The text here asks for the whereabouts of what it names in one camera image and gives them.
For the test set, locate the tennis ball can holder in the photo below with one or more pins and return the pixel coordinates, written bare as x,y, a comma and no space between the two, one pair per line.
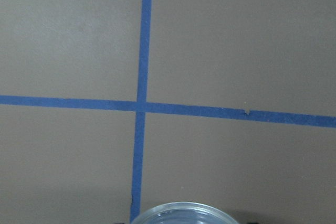
184,212

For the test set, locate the brown paper table cover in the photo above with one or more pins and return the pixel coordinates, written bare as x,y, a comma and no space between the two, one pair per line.
112,107

